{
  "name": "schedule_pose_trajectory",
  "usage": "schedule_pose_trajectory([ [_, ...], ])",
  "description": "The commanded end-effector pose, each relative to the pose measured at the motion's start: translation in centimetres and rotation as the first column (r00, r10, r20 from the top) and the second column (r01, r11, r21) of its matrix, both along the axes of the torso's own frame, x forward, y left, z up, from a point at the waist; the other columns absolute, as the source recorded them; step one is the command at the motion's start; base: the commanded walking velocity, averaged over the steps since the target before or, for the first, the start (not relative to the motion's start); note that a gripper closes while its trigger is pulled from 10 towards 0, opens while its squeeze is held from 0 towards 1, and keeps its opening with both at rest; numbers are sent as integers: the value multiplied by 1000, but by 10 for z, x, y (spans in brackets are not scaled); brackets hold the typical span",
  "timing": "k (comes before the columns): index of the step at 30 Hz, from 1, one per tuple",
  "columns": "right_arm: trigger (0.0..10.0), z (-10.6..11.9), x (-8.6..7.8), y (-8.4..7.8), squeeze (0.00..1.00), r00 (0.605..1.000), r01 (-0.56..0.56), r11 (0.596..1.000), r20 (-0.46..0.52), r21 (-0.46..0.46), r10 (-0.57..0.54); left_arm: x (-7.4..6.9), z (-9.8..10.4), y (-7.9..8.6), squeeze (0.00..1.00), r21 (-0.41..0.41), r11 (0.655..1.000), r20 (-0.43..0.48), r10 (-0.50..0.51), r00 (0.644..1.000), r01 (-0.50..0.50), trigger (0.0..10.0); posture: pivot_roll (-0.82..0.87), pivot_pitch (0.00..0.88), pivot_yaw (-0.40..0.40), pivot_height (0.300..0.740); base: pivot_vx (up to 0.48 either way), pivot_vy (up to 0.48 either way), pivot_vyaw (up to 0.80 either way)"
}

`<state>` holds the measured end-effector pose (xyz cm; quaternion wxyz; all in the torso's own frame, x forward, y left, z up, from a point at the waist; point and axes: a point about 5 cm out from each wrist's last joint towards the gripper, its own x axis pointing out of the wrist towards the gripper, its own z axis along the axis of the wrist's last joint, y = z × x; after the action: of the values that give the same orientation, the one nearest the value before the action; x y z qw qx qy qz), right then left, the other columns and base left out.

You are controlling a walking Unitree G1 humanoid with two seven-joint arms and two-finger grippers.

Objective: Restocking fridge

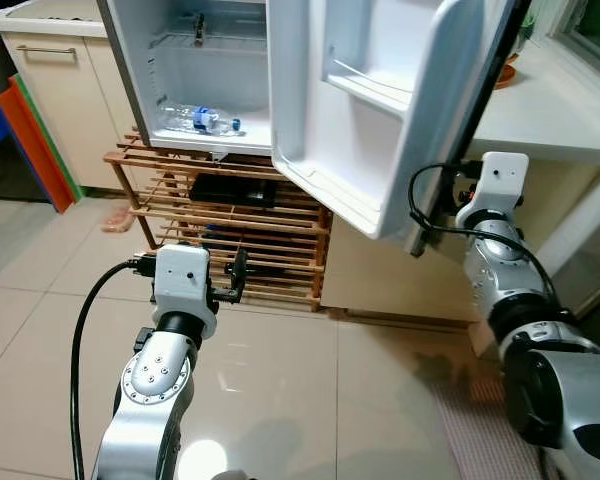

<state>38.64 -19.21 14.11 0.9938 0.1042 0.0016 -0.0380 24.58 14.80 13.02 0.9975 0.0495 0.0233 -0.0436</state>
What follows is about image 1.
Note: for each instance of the mini fridge door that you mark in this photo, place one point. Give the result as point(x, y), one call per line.
point(380, 130)

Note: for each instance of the small clear plastic bottle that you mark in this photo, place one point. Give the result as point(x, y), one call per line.
point(200, 120)

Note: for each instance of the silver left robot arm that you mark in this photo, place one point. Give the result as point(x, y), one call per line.
point(150, 390)

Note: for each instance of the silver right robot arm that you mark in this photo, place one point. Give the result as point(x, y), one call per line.
point(570, 400)

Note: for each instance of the black mini fridge white inside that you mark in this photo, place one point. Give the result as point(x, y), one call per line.
point(210, 80)

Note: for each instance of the slim black object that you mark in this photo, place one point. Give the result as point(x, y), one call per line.
point(255, 270)

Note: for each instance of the flat black box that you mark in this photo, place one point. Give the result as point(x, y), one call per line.
point(230, 190)

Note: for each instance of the orange saucer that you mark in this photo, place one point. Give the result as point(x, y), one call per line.
point(504, 78)

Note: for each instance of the pink slipper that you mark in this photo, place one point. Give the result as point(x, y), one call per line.
point(116, 222)

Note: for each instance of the wooden slatted rack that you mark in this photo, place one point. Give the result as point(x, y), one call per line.
point(155, 160)

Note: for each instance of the green mug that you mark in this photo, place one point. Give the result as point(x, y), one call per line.
point(527, 25)

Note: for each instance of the glass window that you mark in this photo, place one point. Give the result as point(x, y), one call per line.
point(595, 30)

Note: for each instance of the orange flat board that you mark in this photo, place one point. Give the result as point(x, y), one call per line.
point(35, 150)

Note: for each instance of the green flat board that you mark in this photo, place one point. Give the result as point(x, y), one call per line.
point(50, 130)

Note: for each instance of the narrow beige drawer front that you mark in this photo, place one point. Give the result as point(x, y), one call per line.
point(55, 110)

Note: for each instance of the beige textured floor mat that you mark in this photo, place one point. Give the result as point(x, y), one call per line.
point(470, 440)

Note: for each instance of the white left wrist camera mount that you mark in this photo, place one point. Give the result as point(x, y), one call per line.
point(185, 285)

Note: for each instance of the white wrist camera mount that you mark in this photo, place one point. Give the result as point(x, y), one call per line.
point(502, 180)
point(185, 285)

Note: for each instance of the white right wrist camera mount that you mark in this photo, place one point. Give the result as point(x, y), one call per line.
point(502, 180)

